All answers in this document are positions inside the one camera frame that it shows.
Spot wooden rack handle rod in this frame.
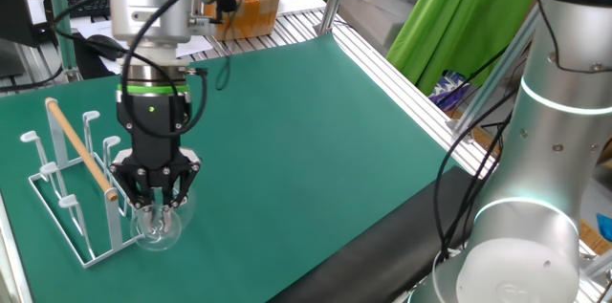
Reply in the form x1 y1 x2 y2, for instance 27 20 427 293
45 97 120 203

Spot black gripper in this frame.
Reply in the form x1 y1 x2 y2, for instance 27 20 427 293
108 93 203 231

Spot black computer mouse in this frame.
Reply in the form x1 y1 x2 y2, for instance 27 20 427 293
84 33 128 62

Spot brown wooden block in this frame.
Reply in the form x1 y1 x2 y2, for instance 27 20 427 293
204 0 288 42

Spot cardboard box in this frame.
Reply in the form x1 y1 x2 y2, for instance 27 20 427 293
594 139 612 170

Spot white foam boxes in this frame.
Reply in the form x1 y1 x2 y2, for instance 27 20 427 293
337 0 422 55

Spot green flange ring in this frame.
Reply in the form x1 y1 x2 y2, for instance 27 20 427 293
116 83 191 96

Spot white wire cup rack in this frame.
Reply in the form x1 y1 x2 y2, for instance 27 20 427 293
19 99 153 270

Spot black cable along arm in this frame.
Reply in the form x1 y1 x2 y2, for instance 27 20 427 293
534 0 612 76

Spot printed paper sheet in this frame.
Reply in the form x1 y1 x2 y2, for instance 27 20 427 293
76 18 215 76

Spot aluminium profile table frame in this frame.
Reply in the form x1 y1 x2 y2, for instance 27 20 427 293
0 1 612 303

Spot clear wine glass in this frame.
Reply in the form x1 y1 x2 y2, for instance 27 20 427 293
129 183 198 252

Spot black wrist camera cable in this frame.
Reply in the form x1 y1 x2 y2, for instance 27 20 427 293
51 0 251 141

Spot green table mat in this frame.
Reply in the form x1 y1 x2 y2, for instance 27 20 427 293
0 32 460 303

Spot black keyboard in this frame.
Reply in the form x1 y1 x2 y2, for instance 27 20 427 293
45 0 112 20

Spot blue plastic sheet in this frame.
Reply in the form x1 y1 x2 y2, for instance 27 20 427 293
596 213 612 243

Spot black monitor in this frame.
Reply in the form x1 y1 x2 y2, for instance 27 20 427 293
0 0 40 79

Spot blue white patterned bag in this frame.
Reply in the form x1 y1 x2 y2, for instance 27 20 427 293
428 71 463 111

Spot black mat strip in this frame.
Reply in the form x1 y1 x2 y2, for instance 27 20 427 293
267 166 489 303

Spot bright green cloth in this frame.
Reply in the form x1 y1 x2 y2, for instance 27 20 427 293
385 0 552 97

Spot black cables at robot base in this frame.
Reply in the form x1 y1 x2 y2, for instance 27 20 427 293
431 86 516 266

